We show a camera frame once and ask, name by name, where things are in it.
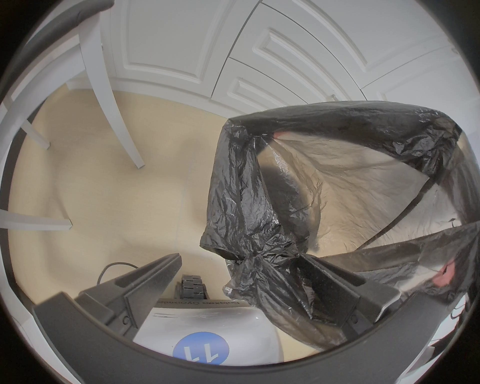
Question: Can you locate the white wardrobe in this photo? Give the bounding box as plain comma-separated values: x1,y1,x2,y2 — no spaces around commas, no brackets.
101,0,464,113

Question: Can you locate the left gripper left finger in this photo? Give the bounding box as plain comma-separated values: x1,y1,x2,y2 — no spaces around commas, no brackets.
75,253,184,341

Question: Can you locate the black plastic bag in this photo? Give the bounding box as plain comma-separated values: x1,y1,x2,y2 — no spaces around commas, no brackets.
199,101,480,349

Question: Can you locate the grey padded white chair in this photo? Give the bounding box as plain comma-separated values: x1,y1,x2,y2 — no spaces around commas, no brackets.
0,0,147,231

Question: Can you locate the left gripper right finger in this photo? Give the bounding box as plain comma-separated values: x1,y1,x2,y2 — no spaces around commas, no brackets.
298,253,402,335

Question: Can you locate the black cable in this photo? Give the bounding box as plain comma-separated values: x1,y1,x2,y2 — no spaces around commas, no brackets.
98,262,140,286

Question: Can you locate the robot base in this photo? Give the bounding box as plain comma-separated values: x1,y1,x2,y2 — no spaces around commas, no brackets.
133,274,283,367

